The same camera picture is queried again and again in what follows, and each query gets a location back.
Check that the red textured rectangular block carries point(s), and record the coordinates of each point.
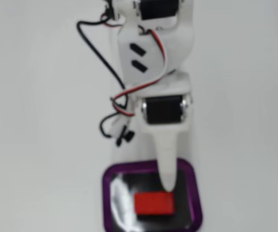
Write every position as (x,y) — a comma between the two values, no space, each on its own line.
(153,203)

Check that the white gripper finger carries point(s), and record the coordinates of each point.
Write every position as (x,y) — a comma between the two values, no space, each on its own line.
(167,157)

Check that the purple metal tray black base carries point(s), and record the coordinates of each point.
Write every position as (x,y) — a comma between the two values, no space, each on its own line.
(197,193)

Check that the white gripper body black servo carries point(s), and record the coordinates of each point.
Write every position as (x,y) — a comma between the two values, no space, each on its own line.
(163,109)

